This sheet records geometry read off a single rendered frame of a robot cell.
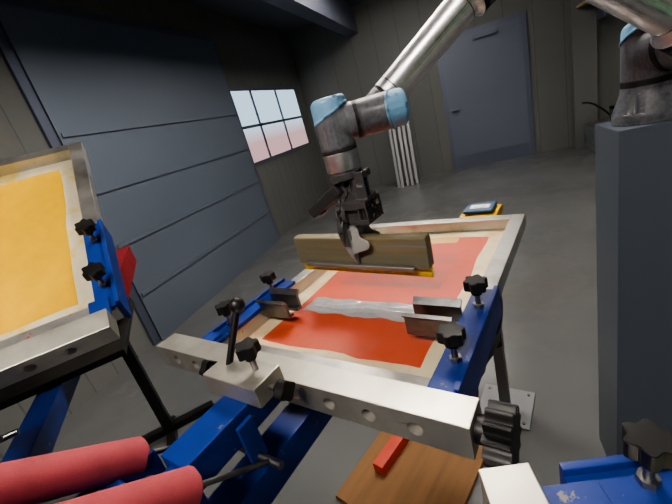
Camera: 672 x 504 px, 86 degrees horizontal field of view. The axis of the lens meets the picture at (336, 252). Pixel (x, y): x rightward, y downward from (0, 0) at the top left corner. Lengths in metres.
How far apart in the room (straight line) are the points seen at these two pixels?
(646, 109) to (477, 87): 5.86
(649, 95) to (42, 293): 1.50
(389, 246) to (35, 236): 0.96
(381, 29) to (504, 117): 2.55
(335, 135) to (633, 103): 0.74
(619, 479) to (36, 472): 0.61
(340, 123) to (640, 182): 0.76
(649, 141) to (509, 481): 0.89
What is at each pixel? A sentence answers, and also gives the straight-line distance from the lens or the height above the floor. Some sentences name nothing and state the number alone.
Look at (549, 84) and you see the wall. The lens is 7.11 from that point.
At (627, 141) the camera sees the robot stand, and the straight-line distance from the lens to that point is 1.13.
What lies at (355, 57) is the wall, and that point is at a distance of 7.23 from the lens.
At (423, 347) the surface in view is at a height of 0.96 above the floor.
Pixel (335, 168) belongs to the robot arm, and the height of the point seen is 1.31.
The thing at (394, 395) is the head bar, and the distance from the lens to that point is 0.52.
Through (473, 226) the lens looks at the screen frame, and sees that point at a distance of 1.24.
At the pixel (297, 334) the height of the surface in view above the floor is 0.96.
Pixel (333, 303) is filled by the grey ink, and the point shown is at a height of 0.96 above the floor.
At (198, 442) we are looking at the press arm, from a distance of 0.59.
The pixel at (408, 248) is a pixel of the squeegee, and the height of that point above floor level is 1.11.
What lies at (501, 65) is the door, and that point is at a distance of 6.96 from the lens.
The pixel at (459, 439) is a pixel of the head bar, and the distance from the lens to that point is 0.49.
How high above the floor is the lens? 1.40
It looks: 19 degrees down
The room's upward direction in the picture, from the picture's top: 16 degrees counter-clockwise
